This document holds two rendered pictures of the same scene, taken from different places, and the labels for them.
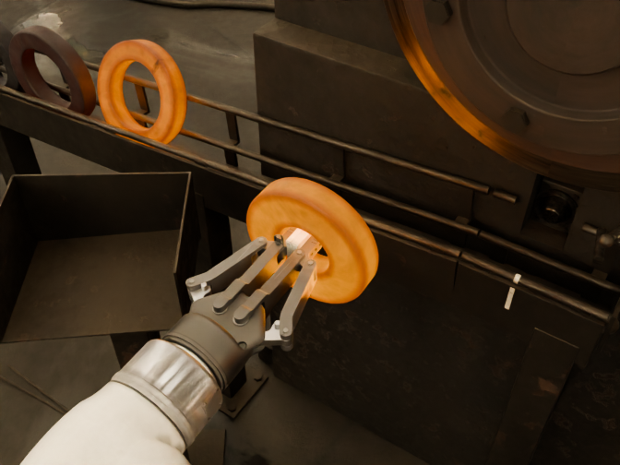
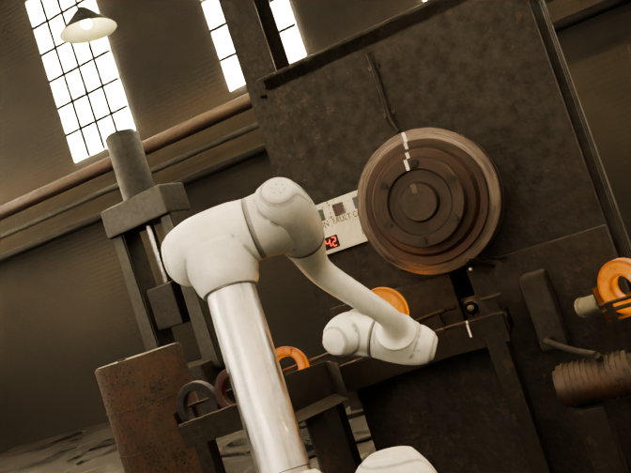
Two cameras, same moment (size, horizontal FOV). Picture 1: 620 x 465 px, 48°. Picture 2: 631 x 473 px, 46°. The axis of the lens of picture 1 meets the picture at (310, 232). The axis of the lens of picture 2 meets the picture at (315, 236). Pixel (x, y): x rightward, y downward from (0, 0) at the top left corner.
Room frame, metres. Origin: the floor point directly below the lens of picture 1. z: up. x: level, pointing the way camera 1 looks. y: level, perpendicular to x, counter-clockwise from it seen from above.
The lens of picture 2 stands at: (-1.69, 0.54, 0.98)
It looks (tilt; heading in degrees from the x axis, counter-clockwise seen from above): 3 degrees up; 350
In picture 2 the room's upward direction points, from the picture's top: 18 degrees counter-clockwise
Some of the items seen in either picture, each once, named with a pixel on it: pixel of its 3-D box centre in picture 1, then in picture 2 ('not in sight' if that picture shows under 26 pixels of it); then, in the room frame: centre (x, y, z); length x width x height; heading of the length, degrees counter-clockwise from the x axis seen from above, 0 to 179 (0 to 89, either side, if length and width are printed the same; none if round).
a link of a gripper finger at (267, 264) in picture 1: (251, 281); not in sight; (0.48, 0.06, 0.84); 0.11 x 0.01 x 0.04; 148
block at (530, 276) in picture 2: not in sight; (545, 309); (0.51, -0.48, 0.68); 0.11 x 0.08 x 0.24; 147
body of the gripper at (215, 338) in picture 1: (220, 333); not in sight; (0.42, 0.09, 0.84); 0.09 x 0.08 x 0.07; 147
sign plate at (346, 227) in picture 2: not in sight; (344, 221); (0.90, -0.05, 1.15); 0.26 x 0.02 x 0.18; 57
